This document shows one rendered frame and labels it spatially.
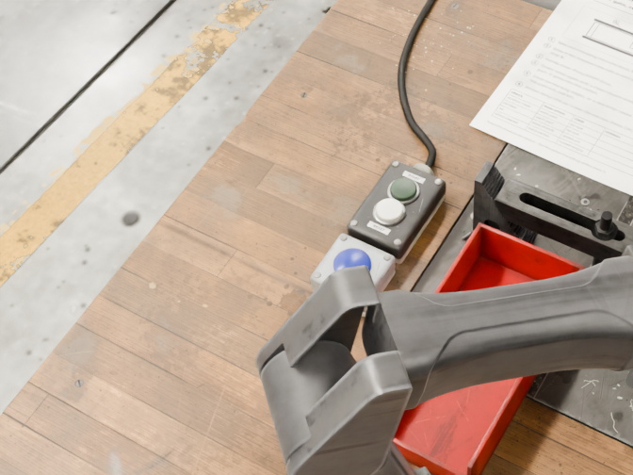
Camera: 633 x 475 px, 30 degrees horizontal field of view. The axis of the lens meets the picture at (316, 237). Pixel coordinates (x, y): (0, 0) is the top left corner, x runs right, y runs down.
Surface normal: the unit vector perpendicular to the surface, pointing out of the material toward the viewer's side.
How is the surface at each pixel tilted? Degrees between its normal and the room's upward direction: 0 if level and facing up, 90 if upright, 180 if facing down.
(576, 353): 86
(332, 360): 34
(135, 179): 0
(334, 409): 50
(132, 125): 0
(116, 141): 0
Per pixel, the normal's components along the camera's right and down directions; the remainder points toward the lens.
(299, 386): -0.35, -0.48
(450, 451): -0.09, -0.57
